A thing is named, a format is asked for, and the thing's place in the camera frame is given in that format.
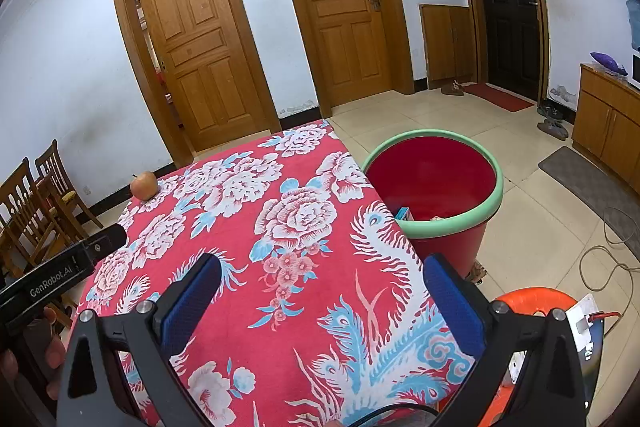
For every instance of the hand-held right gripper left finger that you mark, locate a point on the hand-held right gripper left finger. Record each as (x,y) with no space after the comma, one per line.
(192,302)

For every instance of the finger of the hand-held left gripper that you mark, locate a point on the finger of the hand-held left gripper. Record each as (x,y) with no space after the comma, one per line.
(107,244)

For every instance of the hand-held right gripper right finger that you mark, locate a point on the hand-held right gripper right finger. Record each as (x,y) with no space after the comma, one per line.
(452,302)

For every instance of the red bucket with green rim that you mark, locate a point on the red bucket with green rim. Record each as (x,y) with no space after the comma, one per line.
(435,177)

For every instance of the person's left hand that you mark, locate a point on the person's left hand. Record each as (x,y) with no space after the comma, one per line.
(55,342)

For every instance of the red apple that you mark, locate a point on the red apple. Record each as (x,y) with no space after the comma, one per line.
(143,185)

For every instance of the wooden chair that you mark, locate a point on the wooden chair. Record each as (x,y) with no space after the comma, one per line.
(62,182)
(30,212)

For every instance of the orange plastic stool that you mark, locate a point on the orange plastic stool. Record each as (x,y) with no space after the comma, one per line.
(530,299)

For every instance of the red floral tablecloth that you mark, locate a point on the red floral tablecloth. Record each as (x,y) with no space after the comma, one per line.
(300,217)

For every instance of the grey floor mat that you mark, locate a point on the grey floor mat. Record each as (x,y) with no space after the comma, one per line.
(590,192)

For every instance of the grey shoes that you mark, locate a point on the grey shoes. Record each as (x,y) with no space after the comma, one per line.
(552,124)

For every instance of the red doormat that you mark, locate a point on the red doormat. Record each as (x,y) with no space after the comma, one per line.
(497,96)

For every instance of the brown shoes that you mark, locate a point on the brown shoes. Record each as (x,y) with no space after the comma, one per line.
(452,89)

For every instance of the wooden panel door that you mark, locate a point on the wooden panel door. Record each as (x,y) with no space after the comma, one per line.
(200,47)
(340,17)

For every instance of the wooden sideboard cabinet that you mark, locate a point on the wooden sideboard cabinet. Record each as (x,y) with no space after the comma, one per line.
(607,127)

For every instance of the purple bag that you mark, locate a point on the purple bag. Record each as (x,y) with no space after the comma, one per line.
(607,63)

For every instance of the black entrance door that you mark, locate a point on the black entrance door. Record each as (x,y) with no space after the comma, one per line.
(507,7)

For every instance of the low wooden wall cabinet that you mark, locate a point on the low wooden wall cabinet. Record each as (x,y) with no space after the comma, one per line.
(447,42)

